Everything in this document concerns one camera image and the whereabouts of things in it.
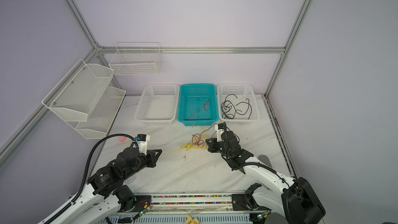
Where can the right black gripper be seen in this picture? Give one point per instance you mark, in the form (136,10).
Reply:
(212,144)

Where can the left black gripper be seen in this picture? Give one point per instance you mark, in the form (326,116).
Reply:
(151,159)

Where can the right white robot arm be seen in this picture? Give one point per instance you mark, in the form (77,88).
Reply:
(293,198)

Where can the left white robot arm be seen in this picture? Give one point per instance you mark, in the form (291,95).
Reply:
(104,193)

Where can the small pink object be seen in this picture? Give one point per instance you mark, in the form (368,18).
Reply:
(122,138)

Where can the teal plastic basket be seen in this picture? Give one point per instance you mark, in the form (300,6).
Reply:
(197,105)

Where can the right white plastic basket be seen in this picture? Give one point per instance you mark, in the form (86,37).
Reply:
(237,103)

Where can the white plastic basket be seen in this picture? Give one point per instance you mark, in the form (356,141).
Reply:
(237,103)
(158,104)

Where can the left white plastic basket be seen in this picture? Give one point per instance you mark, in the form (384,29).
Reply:
(158,104)

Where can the white two-tier mesh shelf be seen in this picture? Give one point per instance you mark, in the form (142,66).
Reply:
(86,100)

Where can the yellow object at front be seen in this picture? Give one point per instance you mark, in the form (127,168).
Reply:
(191,220)

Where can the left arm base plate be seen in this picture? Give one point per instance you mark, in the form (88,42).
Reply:
(133,204)

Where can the aluminium front rail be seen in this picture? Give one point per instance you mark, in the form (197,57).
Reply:
(207,201)

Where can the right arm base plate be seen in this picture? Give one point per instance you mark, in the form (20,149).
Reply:
(240,203)

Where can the white wire wall basket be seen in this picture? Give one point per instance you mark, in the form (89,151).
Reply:
(136,58)

